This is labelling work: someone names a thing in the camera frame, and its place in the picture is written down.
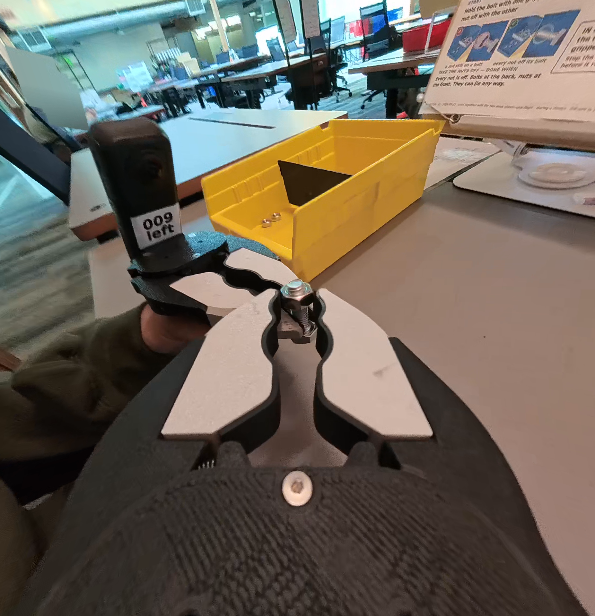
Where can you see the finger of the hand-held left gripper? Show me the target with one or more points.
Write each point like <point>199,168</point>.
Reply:
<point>215,293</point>
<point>259,267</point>

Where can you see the yellow plastic bin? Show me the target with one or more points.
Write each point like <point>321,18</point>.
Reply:
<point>364,192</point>

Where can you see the white stand base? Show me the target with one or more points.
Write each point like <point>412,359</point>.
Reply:
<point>538,178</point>

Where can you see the small purple label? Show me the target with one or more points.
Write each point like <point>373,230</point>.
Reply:
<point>588,199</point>

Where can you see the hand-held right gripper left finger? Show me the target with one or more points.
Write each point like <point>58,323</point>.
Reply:
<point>230,375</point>

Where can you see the tan sheet holder board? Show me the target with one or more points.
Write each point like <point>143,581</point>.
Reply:
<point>528,132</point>

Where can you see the red bin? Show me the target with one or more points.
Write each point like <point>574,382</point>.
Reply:
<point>425,33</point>

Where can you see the wooden top table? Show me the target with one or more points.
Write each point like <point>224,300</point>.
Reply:
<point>393,62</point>

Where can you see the white paper sheet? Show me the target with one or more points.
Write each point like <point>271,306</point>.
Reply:
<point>458,159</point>

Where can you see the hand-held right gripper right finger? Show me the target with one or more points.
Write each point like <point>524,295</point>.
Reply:
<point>369,375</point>

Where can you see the black panel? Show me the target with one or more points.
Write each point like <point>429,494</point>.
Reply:
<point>23,149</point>

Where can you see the person's left hand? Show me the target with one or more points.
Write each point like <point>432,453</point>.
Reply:
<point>172,332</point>

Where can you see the black bin divider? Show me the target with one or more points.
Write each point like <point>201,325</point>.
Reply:
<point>309,183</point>

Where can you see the white table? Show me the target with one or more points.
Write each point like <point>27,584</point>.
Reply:
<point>220,134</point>

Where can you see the silver bolt with nut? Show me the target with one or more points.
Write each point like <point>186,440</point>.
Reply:
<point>297,293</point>

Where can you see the printed instruction sheet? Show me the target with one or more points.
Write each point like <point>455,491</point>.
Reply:
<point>519,53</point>

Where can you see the black office chair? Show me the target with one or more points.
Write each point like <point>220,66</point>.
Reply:
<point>321,67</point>
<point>381,33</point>

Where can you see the clear acrylic stand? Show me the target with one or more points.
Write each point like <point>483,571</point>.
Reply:
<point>437,29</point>

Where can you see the person's left forearm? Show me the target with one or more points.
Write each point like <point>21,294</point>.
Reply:
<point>76,385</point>

